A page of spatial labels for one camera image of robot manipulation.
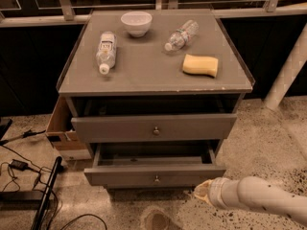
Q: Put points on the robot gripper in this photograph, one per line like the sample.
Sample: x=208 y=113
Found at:
x=216 y=191

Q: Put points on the grey drawer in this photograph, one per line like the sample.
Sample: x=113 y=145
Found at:
x=140 y=119
x=137 y=165

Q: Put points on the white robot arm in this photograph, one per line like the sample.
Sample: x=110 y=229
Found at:
x=253 y=194

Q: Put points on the grey top drawer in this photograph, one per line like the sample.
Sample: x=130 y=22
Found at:
x=140 y=119

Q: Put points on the grey drawer cabinet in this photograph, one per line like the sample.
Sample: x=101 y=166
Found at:
x=143 y=68

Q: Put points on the yellow sponge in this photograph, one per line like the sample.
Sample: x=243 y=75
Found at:
x=196 y=65

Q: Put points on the cardboard box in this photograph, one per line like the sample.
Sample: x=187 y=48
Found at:
x=62 y=135

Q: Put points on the clear bottle green label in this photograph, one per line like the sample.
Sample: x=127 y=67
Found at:
x=181 y=36

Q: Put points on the clear bottle white label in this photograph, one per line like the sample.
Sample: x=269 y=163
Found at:
x=106 y=52

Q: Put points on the black pole stand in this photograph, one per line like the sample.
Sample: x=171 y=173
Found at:
x=46 y=194

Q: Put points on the white diagonal pillar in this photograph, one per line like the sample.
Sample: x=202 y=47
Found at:
x=288 y=73

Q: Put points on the white ceramic bowl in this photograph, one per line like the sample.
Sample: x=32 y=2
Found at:
x=137 y=23

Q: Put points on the black tool on floor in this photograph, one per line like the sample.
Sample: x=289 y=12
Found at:
x=26 y=134

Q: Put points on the black power adapter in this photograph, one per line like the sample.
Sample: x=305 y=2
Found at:
x=18 y=165

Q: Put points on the metal railing frame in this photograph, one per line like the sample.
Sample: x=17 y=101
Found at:
x=29 y=13

